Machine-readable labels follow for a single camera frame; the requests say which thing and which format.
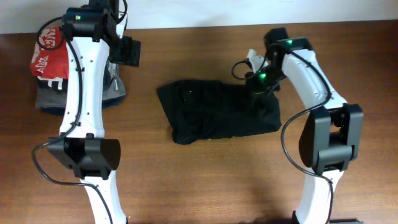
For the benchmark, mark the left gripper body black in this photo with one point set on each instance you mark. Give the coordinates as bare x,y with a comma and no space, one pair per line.
125,53

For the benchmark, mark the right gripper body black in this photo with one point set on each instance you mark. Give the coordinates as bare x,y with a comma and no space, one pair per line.
267,80

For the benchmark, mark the black t-shirt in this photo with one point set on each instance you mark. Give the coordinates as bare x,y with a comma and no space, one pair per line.
211,109

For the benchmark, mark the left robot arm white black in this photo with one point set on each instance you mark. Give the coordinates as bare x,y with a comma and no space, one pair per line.
94,37

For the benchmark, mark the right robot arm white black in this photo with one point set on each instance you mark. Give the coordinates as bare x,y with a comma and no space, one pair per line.
331,134

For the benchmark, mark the grey folded shirt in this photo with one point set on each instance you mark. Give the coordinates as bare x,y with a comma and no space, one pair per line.
46,97

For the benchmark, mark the red folded t-shirt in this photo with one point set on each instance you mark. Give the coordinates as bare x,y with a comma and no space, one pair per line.
50,64

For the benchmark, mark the navy folded shirt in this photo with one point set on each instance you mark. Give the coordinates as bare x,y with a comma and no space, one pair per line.
60,110

